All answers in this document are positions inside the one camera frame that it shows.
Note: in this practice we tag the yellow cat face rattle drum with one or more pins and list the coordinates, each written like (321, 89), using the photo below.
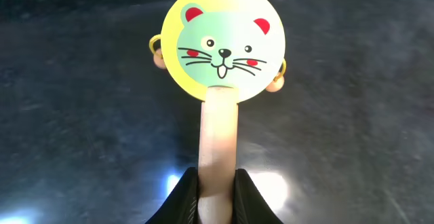
(220, 47)

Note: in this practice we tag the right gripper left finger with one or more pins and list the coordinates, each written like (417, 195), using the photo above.
(183, 203)

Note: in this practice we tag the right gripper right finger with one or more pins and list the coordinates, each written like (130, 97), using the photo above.
(249, 203)

